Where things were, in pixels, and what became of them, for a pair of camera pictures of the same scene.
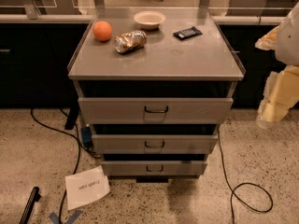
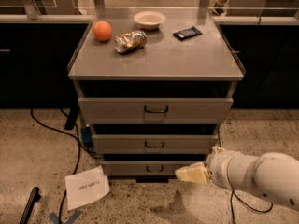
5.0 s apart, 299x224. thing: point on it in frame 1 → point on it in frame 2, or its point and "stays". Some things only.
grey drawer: x=154 y=168 stays
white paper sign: x=85 y=186 stays
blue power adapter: x=86 y=135 stays
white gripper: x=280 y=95 → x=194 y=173
